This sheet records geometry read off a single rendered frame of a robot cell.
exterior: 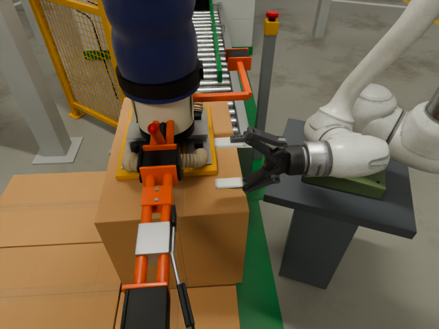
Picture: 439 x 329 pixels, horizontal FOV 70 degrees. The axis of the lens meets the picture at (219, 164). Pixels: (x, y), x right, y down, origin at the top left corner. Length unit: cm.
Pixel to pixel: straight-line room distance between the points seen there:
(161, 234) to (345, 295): 138
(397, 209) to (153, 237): 87
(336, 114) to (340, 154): 16
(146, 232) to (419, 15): 69
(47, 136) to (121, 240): 173
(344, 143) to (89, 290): 94
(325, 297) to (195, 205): 113
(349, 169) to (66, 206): 115
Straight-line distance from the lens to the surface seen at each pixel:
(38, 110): 243
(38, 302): 129
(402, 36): 82
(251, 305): 173
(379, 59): 85
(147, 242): 61
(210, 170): 90
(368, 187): 120
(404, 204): 126
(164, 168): 72
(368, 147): 81
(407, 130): 109
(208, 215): 82
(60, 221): 146
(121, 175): 93
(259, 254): 186
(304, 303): 178
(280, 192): 115
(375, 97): 109
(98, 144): 267
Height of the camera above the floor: 159
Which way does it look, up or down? 43 degrees down
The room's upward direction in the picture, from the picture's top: straight up
